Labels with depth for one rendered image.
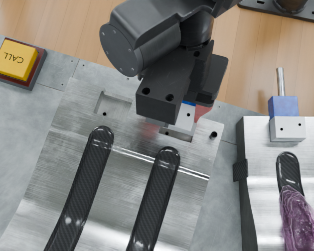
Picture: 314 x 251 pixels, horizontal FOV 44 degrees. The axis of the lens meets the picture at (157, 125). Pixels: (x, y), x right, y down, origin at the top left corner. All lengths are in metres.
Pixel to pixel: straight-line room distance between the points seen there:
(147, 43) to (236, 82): 0.40
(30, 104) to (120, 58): 0.38
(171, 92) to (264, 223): 0.30
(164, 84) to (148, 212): 0.26
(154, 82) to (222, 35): 0.40
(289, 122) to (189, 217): 0.22
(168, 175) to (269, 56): 0.33
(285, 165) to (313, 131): 0.07
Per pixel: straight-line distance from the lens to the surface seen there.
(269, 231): 0.61
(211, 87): 0.46
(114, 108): 0.64
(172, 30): 0.38
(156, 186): 0.60
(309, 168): 0.68
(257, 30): 0.80
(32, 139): 0.72
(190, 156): 0.60
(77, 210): 0.61
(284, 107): 0.68
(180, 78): 0.40
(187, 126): 0.54
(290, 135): 0.65
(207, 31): 0.43
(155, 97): 0.38
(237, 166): 0.68
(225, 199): 0.69
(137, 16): 0.35
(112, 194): 0.60
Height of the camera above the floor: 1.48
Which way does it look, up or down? 75 degrees down
